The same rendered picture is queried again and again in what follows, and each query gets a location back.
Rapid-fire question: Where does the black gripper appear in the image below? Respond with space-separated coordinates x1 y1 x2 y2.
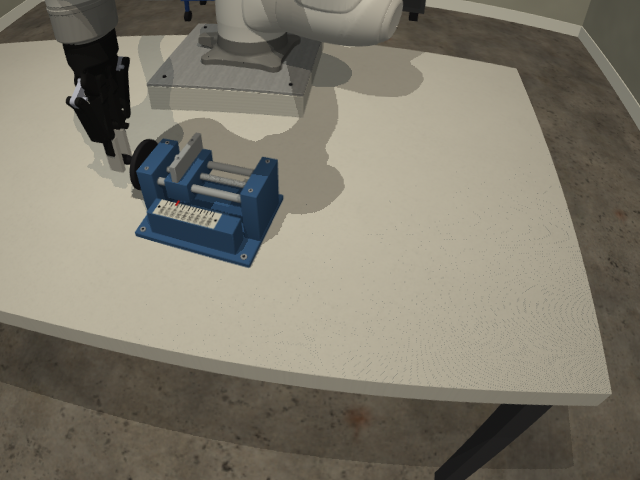
63 28 132 173

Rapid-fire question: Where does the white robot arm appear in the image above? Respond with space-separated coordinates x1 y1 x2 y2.
44 0 403 73

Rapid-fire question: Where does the blue bench vise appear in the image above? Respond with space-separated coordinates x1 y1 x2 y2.
122 133 284 268

